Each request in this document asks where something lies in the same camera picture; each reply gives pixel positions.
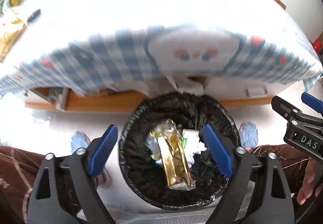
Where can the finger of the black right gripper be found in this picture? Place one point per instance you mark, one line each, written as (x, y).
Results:
(304, 132)

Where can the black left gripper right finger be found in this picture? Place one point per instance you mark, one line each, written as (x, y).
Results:
(271, 198)

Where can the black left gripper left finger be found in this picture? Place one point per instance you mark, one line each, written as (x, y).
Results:
(83, 166)

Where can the gold foil bag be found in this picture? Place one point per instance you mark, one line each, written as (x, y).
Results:
(11, 30)
(165, 144)

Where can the white Bayer medicine box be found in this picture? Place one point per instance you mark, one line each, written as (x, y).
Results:
(192, 145)

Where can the black trash bin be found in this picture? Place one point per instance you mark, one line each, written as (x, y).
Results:
(146, 178)

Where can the person's right hand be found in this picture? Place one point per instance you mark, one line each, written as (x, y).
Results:
(307, 188)

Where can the brown patterned trouser leg right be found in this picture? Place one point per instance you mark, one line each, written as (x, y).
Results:
(293, 162)

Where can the brown patterned trouser leg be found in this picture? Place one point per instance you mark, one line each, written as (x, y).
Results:
(293, 162)
(22, 183)

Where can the blue fluffy slipper right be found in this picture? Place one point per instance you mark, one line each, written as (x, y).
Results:
(248, 135)

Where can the blue fluffy slipper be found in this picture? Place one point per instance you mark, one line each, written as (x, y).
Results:
(248, 135)
(79, 140)

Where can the blue fluffy slipper left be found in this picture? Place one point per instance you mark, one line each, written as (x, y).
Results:
(79, 140)

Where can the brown patterned trouser leg left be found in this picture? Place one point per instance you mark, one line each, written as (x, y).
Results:
(22, 183)

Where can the blue checkered tablecloth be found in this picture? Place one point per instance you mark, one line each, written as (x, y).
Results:
(87, 45)

